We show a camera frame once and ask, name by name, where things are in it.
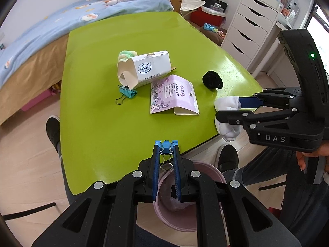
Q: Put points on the bed with blue blanket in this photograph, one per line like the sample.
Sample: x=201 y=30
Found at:
x=35 y=61

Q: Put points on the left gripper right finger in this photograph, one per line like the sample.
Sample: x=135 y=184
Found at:
x=176 y=168

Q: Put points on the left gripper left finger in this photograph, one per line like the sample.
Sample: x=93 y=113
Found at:
x=156 y=167

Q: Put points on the black fuzzy ball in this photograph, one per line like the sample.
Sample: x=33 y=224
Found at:
x=212 y=80

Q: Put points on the brown basket with toys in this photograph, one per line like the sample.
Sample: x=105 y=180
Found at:
x=216 y=37

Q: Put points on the person right hand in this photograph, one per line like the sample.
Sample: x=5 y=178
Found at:
x=323 y=151

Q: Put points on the left black shoe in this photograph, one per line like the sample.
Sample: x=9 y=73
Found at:
x=53 y=131

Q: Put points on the blue binder clip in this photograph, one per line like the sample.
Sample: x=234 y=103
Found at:
x=166 y=151

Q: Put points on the green table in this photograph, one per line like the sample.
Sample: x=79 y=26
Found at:
x=103 y=141

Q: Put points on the green white fuzzy scrunchie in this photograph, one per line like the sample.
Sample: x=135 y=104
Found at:
x=126 y=54

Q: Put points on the pink trash bin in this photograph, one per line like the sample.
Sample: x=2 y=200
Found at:
x=176 y=215

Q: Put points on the red storage box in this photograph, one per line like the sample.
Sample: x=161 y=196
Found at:
x=200 y=17

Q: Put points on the teal binder clip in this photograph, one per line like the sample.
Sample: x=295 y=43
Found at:
x=125 y=93

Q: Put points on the white tissue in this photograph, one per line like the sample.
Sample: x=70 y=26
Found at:
x=228 y=131

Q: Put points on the white drawer cabinet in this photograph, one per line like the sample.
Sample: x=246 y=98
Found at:
x=251 y=25

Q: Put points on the black shoe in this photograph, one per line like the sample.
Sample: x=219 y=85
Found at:
x=226 y=158
x=53 y=131

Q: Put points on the purple paper packet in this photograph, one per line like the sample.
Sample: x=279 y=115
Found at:
x=173 y=92

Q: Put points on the white tissue carton box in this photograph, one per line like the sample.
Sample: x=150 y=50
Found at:
x=143 y=69

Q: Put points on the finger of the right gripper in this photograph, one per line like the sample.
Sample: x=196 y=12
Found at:
x=236 y=116
x=250 y=102

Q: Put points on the right black shoe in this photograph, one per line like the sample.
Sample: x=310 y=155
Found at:
x=226 y=158

